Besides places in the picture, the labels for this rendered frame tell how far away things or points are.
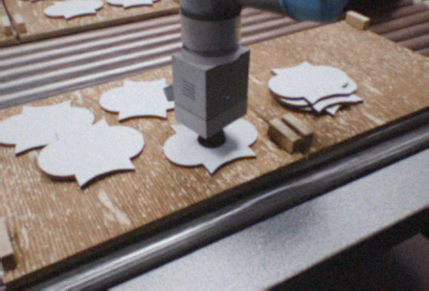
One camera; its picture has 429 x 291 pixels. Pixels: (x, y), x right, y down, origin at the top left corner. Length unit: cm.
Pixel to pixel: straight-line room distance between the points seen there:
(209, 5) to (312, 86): 31
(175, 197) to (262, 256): 13
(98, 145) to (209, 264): 24
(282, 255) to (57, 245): 26
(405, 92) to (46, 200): 61
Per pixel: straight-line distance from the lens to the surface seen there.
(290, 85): 75
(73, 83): 88
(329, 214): 59
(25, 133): 71
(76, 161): 62
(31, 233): 56
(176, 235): 54
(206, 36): 51
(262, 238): 54
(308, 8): 44
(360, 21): 105
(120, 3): 117
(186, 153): 61
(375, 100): 79
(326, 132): 69
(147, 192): 57
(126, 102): 73
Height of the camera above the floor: 133
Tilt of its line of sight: 36 degrees down
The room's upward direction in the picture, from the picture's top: straight up
